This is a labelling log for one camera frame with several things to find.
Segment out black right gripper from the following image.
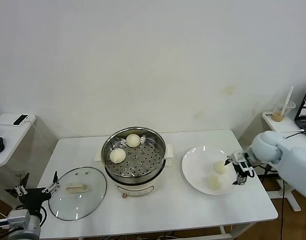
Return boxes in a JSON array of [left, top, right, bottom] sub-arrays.
[[224, 156, 246, 186]]

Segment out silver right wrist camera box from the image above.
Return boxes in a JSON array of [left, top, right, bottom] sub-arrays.
[[231, 151, 256, 178]]

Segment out black smartphone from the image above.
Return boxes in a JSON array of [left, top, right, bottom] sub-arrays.
[[13, 114, 29, 126]]

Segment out open dark laptop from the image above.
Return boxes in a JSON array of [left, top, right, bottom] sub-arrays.
[[294, 80, 306, 142]]

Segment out white side table with laptop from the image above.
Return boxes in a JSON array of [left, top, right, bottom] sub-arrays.
[[261, 111, 306, 213]]

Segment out flat white box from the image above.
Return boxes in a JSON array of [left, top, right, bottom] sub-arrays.
[[0, 113, 31, 127]]

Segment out glass lid with cream handle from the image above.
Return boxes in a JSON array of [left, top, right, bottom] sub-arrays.
[[48, 166, 108, 221]]

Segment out white laptop cable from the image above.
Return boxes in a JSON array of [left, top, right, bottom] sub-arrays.
[[282, 128, 305, 135]]

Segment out white side table with phone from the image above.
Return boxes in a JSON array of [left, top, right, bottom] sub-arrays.
[[0, 112, 58, 216]]

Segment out white steamed baozi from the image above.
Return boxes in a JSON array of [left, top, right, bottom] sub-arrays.
[[212, 160, 229, 175], [109, 148, 127, 164], [125, 133, 141, 148], [207, 174, 224, 191]]

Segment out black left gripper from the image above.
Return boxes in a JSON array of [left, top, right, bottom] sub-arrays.
[[14, 171, 61, 213]]

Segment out round white plate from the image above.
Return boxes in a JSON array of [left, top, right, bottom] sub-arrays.
[[181, 146, 240, 197]]

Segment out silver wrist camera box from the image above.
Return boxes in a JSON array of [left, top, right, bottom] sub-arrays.
[[231, 151, 256, 178], [0, 209, 31, 229]]

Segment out clear plastic drink cup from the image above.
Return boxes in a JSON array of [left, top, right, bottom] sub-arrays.
[[272, 101, 297, 123]]

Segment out cream electric cooker pot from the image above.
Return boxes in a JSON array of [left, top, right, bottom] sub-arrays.
[[94, 143, 174, 200]]

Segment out white drinking straw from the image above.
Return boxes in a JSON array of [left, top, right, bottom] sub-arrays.
[[280, 86, 295, 118]]

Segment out perforated steel steamer basket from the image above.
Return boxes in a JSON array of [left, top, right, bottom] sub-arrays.
[[101, 126, 166, 185]]

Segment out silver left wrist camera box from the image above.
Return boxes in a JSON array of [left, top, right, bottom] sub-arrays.
[[0, 209, 31, 229]]

